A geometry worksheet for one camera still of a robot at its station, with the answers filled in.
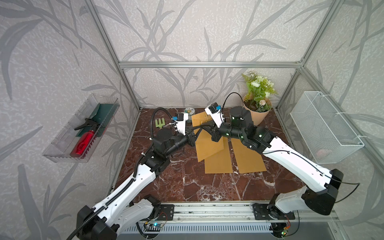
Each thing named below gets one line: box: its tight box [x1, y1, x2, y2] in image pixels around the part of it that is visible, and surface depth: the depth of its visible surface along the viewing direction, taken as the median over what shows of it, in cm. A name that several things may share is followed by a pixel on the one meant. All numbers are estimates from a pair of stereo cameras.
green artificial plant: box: [242, 71, 278, 113], surface depth 98 cm
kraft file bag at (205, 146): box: [191, 111, 225, 163], surface depth 69 cm
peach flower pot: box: [242, 95, 272, 126], surface depth 101 cm
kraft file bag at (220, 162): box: [204, 136, 233, 174], surface depth 91 cm
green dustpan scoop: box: [75, 103, 116, 138], surface depth 70 cm
